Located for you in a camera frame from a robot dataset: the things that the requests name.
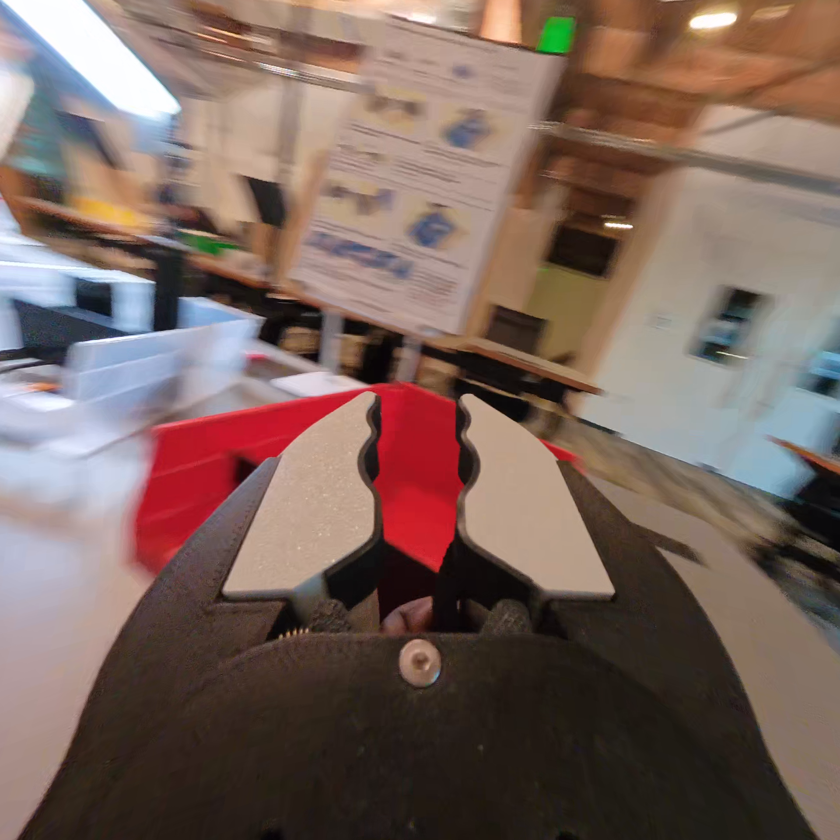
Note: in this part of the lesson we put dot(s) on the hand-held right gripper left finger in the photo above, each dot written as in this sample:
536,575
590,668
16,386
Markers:
308,505

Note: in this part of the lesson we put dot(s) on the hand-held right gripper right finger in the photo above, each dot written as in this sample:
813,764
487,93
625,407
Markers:
525,512

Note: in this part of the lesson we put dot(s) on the red plastic bin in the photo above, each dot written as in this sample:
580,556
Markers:
197,472

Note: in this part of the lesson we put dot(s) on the clear plastic bin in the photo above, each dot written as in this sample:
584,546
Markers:
151,361

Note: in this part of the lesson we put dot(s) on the person's right hand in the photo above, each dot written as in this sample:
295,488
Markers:
407,617

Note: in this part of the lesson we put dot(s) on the white poster stand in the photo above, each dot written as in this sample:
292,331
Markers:
315,384

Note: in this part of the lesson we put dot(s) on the wooden desk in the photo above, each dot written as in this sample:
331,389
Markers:
525,364

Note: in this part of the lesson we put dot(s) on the instruction poster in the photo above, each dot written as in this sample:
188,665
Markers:
420,184

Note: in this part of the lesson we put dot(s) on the green exit sign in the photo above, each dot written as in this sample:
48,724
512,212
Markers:
556,34

